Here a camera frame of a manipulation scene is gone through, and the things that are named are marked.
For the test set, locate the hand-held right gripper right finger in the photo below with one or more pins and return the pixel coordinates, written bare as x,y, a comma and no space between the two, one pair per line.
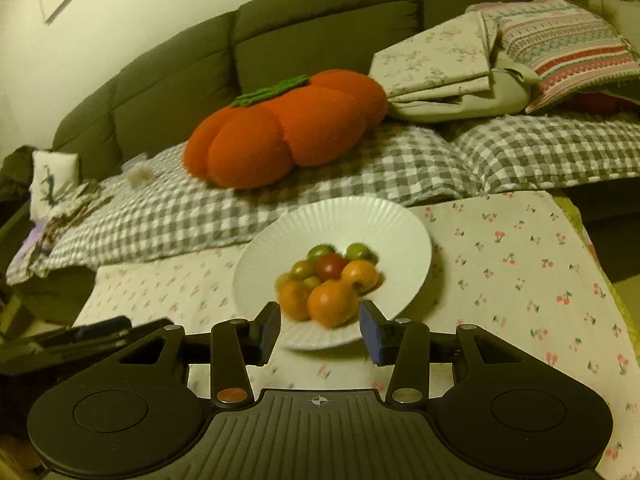
371,334

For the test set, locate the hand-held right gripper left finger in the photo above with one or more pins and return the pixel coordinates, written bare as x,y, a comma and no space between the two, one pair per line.
270,331

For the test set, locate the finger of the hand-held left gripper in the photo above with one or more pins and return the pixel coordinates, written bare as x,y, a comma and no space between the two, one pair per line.
100,331
145,330

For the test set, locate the large orange mandarin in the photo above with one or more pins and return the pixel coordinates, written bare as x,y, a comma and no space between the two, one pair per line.
331,304

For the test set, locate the small yellow fruit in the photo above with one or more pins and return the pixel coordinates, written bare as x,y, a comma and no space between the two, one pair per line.
284,280

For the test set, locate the tiny yellow-green fruit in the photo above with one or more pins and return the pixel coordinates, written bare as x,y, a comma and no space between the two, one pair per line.
312,282

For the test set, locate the green-yellow round fruit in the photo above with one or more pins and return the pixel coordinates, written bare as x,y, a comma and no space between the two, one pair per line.
302,269

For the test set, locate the red tomato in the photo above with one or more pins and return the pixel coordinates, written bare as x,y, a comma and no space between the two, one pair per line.
331,266

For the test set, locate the green oval fruit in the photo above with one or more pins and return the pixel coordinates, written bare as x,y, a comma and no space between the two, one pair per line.
361,251

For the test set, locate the small green round fruit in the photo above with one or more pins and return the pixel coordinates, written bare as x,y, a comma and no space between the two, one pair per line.
320,251

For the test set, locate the white ribbed plate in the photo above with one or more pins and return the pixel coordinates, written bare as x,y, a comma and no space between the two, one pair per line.
350,220

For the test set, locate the floral quilted cloth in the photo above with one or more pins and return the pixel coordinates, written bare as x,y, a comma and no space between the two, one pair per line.
65,220

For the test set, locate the grey checkered blanket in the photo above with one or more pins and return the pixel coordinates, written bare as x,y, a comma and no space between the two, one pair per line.
200,210

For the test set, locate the cherry print tablecloth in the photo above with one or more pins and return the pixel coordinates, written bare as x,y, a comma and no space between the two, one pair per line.
500,260

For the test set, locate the clear toothpick jar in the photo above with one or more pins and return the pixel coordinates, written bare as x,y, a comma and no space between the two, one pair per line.
140,174

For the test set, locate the white embroidered pillow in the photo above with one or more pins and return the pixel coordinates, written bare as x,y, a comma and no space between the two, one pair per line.
52,180

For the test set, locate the orange pumpkin cushion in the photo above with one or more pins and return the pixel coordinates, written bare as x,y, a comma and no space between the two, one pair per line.
300,125

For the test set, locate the folded beige cloth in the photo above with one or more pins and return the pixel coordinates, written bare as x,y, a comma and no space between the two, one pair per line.
490,95

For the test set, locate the folded floral sheet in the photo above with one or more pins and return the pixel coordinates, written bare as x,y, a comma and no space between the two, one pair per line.
430,60

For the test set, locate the dark green sofa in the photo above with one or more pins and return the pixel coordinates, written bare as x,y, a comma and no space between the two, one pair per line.
300,30

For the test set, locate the striped patterned pillow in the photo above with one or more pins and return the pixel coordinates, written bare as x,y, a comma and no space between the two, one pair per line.
565,45

